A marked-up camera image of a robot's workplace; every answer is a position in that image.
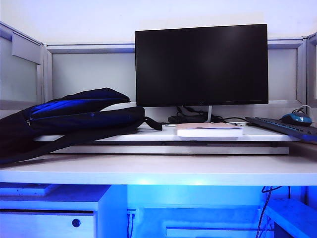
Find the white desk riser platform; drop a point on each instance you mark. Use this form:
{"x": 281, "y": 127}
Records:
{"x": 123, "y": 135}

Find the round drawer lock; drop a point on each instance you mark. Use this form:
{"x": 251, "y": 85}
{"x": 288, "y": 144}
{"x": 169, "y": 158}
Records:
{"x": 76, "y": 222}

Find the blue and black mouse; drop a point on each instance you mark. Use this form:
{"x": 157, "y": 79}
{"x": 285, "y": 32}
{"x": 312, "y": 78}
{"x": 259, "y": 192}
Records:
{"x": 297, "y": 119}

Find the dark blue fabric backpack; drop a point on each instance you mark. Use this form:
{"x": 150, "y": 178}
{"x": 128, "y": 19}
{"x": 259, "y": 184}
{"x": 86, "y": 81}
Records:
{"x": 74, "y": 119}

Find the white drawer cabinet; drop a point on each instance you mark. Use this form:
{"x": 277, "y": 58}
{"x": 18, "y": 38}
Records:
{"x": 49, "y": 223}

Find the white power strip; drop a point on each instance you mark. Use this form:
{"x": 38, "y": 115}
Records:
{"x": 131, "y": 212}

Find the black flat computer monitor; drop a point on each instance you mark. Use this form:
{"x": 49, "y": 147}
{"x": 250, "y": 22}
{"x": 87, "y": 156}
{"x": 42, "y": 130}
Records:
{"x": 200, "y": 67}

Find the white side shelf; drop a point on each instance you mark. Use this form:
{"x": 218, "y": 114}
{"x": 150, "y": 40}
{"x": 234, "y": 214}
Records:
{"x": 294, "y": 215}

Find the white board on cabinet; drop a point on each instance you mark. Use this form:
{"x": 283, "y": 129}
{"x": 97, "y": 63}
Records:
{"x": 27, "y": 189}

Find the white box under desk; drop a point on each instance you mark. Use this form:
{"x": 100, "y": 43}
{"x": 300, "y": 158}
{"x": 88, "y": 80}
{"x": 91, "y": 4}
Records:
{"x": 218, "y": 233}

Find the pink cover white book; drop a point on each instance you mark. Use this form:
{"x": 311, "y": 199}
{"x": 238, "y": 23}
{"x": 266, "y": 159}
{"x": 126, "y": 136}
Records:
{"x": 210, "y": 133}

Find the white monitor stand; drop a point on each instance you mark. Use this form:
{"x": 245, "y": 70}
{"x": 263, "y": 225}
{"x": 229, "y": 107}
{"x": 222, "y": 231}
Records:
{"x": 210, "y": 114}

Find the small white flat device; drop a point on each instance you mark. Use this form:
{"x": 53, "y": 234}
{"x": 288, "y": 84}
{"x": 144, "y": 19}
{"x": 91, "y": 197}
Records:
{"x": 239, "y": 123}

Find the black computer keyboard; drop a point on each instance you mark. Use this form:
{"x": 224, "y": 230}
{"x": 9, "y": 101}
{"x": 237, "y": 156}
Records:
{"x": 284, "y": 126}

